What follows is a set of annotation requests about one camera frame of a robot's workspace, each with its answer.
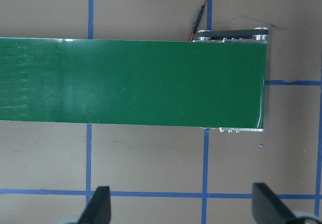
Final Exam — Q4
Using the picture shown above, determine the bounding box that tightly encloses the green conveyor belt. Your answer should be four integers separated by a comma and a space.
0, 27, 271, 134

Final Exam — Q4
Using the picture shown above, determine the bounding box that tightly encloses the red and black wire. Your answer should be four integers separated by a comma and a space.
188, 0, 215, 42

